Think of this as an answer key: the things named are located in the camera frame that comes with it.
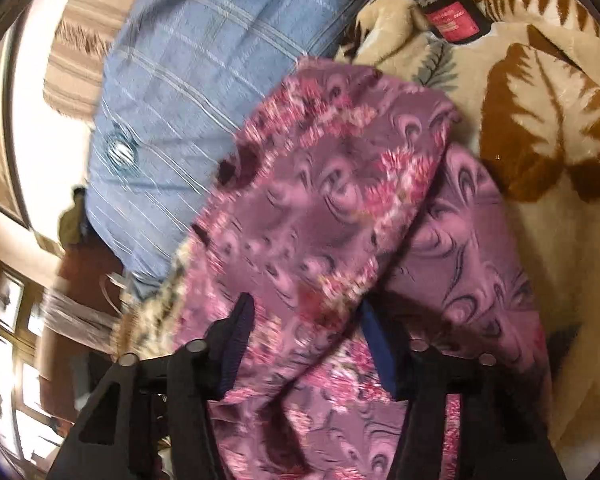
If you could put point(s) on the brown headboard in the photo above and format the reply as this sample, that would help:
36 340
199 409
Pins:
90 265

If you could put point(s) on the wall socket plate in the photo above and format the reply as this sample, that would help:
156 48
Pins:
47 242

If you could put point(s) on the wooden framed window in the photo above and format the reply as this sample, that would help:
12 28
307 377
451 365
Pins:
10 360

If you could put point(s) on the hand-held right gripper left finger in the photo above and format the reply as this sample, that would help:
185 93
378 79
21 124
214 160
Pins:
237 342

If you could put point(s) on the beige striped pillow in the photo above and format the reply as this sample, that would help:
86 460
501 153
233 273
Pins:
80 60

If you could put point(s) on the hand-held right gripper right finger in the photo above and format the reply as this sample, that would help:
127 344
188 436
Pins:
377 345

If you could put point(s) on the purple floral garment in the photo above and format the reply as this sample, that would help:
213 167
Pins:
330 185

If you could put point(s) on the white crumpled cloth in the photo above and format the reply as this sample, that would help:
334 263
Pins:
75 315

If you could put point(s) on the cream leaf print blanket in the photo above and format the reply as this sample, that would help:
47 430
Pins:
555 270

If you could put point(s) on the olive green cloth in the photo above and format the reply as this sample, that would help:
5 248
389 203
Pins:
74 215

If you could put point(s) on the black card with red label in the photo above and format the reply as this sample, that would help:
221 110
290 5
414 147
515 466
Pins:
452 20

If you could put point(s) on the blue plaid pillow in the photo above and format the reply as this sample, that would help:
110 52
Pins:
205 60

